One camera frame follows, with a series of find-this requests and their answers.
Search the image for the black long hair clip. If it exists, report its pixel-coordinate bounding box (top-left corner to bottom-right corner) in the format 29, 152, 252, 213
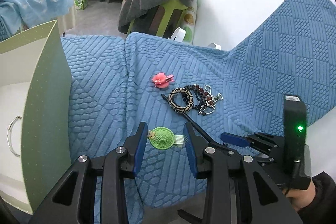
161, 89, 227, 150

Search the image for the red bead chain bracelet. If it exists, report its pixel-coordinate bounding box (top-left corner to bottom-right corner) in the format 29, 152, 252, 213
183, 84, 224, 117

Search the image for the black cream patterned bangle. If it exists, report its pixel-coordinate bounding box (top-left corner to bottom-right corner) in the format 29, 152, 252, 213
168, 88, 194, 114

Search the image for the green hat hair clip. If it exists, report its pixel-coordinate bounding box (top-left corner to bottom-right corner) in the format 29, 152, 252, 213
147, 127, 184, 150

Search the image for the silver bangle bracelet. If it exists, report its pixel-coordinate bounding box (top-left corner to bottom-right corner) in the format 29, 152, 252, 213
6, 115, 23, 158

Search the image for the pink hat hair clip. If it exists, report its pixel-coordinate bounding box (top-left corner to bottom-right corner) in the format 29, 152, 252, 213
151, 72, 174, 89

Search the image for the person's right hand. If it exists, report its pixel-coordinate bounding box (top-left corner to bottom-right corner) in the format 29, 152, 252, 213
282, 180, 316, 211

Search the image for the blue textured sofa cover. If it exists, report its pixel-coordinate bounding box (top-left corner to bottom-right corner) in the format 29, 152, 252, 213
60, 0, 335, 223

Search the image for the green open gift box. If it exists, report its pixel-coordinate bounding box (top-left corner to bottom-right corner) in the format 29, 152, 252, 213
1, 21, 71, 214

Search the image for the rolled green dotted mat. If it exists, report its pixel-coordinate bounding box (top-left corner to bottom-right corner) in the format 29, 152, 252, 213
180, 0, 198, 44

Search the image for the green plastic stool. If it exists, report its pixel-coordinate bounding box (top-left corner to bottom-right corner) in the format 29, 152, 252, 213
126, 0, 187, 37

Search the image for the light blue bed sheet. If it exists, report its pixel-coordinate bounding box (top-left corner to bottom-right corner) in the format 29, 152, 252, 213
1, 0, 74, 39

